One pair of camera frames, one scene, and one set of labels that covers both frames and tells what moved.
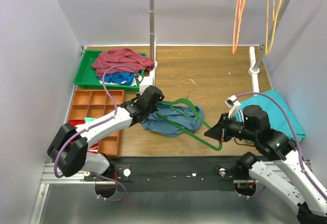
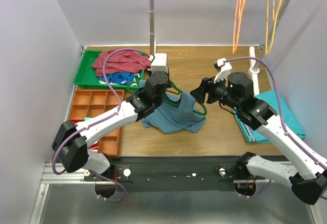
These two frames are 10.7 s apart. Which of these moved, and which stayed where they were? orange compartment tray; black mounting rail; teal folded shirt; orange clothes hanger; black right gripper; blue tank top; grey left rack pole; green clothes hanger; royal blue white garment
Moved: black right gripper; green clothes hanger; blue tank top
Stayed: orange compartment tray; teal folded shirt; royal blue white garment; grey left rack pole; orange clothes hanger; black mounting rail
